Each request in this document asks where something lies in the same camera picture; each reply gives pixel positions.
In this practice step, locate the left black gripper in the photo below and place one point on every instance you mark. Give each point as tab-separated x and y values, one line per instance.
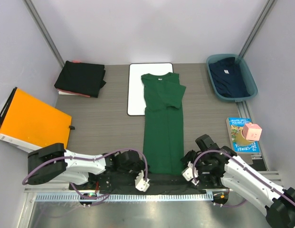
142	167

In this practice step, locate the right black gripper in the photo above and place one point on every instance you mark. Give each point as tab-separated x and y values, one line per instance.
189	157

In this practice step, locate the green t shirt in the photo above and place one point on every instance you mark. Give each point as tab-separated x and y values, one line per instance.
163	144

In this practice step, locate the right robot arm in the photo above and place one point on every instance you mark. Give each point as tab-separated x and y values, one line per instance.
275	202

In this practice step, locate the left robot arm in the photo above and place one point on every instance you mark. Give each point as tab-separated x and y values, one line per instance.
55	162

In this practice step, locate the blue children's book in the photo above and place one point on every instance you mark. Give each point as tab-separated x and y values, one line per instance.
238	143

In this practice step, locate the pink cube toy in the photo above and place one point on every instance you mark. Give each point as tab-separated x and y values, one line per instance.
252	132

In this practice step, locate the white folding board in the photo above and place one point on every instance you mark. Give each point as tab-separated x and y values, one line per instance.
136	102

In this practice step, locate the teal plastic basket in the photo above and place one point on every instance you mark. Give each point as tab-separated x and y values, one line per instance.
246	74

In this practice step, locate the navy blue t shirt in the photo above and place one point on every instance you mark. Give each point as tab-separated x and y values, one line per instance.
227	78

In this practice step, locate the black folded t shirt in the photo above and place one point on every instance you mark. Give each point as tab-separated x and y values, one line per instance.
84	79

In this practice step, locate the white folded t shirt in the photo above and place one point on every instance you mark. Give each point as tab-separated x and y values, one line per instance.
71	93

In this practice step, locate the orange binder folder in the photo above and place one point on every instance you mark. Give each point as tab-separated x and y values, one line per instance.
30	124

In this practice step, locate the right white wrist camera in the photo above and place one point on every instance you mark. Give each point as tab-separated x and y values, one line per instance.
190	173

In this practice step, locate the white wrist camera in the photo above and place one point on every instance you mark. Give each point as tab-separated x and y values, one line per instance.
140	183
190	173

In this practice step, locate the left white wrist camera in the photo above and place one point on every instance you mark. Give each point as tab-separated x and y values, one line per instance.
140	183

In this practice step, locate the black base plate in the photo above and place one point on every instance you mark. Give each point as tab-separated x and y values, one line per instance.
121	180

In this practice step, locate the aluminium frame rail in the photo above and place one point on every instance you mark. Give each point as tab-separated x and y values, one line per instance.
270	178

